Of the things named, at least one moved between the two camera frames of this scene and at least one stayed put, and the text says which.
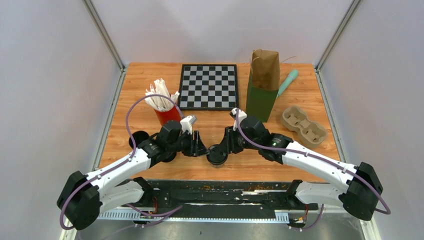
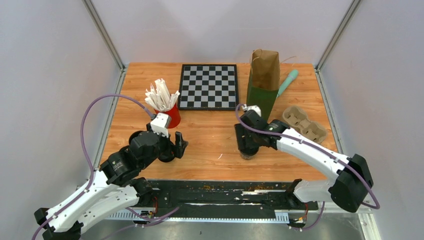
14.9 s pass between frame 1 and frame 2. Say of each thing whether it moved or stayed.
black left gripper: moved
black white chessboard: stayed
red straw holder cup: stayed
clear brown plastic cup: moved
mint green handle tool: stayed
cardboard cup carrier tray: stayed
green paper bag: stayed
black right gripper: moved
